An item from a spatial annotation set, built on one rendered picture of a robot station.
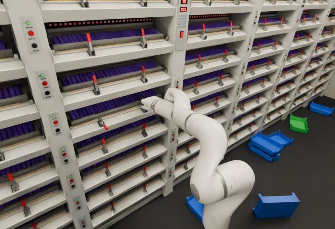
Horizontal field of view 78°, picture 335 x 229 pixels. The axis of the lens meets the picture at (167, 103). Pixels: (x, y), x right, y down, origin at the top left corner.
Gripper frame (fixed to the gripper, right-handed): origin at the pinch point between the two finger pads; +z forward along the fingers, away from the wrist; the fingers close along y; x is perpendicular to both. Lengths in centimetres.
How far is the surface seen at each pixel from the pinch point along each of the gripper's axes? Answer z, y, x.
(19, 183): 5, -68, -25
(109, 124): -1.3, -22.8, -8.1
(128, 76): 0.0, -6.9, 14.9
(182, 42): -10.4, 24.0, 29.7
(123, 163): 9.2, -15.0, -43.8
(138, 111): 0.3, -3.9, -7.2
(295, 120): 5, 244, -102
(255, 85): 7, 134, -24
